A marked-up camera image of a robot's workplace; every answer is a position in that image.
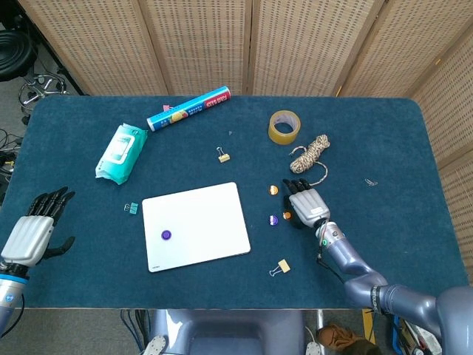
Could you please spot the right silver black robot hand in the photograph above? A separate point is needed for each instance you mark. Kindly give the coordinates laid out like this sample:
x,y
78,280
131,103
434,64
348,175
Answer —
x,y
308,207

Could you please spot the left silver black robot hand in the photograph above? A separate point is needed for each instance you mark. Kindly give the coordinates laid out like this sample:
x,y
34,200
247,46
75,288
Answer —
x,y
29,238

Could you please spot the orange round magnet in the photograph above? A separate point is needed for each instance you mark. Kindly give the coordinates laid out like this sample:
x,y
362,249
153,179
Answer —
x,y
286,215
273,190

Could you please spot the purple round magnet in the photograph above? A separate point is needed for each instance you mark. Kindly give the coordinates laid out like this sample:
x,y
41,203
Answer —
x,y
273,220
166,234

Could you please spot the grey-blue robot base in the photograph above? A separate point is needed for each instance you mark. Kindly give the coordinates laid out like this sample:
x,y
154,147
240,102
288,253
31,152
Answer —
x,y
225,333

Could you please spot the white board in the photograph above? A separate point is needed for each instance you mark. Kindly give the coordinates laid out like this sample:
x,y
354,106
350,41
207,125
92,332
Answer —
x,y
207,222

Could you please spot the large gold binder clip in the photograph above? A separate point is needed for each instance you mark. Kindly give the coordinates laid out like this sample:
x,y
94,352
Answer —
x,y
284,265

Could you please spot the yellow packing tape roll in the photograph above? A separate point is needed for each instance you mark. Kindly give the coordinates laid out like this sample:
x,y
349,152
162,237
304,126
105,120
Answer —
x,y
275,135

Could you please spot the dark teal table cloth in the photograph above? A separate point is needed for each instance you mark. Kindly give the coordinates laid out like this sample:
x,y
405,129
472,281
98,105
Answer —
x,y
388,222

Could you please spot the small gold binder clip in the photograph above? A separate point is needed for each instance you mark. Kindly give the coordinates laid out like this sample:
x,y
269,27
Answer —
x,y
224,158

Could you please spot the green binder clip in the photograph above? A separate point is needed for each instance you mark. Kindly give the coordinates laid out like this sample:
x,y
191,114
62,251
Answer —
x,y
133,208

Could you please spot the green wet wipes pack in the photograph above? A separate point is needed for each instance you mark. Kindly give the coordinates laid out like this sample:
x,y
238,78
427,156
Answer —
x,y
120,153

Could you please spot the brown shoe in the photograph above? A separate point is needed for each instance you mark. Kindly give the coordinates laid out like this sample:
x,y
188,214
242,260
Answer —
x,y
340,338

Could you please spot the blue plastic food wrap roll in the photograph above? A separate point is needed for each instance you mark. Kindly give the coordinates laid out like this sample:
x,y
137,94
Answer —
x,y
188,109

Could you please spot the black stool with chrome base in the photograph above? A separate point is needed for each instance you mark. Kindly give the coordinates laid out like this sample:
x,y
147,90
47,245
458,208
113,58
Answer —
x,y
15,55

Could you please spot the rattan folding screen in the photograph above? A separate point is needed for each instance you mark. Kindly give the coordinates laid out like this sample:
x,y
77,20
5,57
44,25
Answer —
x,y
207,44

